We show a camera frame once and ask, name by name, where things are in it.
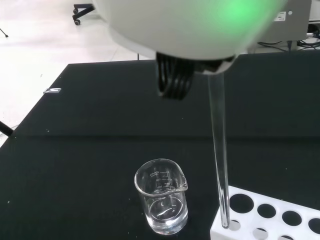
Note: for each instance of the black tripod leg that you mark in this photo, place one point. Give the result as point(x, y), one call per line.
point(5, 128)

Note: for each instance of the clear cloth clip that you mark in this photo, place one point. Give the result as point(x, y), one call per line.
point(52, 90)

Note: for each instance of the grey equipment box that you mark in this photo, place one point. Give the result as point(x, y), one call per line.
point(287, 25)

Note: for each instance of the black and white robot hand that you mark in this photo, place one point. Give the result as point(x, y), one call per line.
point(180, 27)

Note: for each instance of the black bench cloth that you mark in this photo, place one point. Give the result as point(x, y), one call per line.
point(100, 125)

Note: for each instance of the black wheeled chair base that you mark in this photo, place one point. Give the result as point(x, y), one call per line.
point(81, 13)

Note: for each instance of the clear glass beaker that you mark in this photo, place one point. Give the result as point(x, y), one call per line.
point(162, 200)

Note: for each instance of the white test tube rack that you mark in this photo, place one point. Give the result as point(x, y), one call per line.
point(270, 220)

